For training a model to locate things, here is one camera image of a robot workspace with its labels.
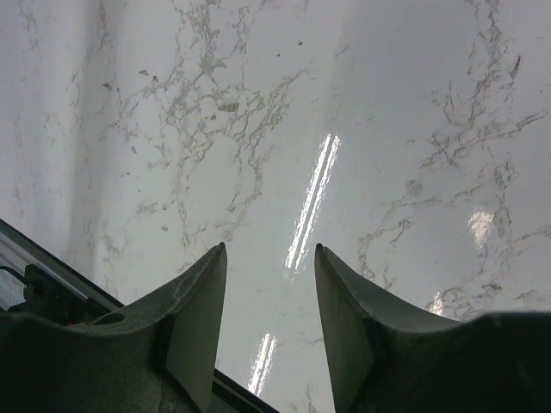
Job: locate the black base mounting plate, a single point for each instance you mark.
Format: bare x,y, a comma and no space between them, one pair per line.
36,282

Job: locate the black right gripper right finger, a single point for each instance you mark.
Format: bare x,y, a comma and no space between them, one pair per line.
387,355

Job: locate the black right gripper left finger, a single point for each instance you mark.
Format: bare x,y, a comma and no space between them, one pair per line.
154,355

